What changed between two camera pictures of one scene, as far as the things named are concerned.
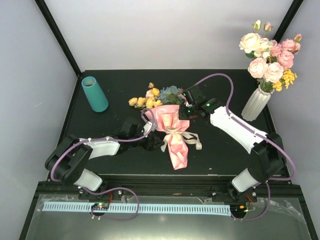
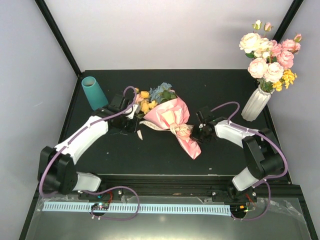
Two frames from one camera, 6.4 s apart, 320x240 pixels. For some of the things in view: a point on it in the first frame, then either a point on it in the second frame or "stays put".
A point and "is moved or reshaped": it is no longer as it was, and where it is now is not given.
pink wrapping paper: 168,121 is moved or reshaped
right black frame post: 287,20 stays put
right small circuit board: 238,209 stays put
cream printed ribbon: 194,140 → 178,130
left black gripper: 151,147 → 134,127
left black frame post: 49,19 stays put
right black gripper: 182,115 → 194,134
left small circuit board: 100,206 stays put
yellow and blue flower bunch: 170,95 is moved or reshaped
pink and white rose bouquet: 270,62 stays put
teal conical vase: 97,100 stays put
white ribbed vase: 256,104 stays put
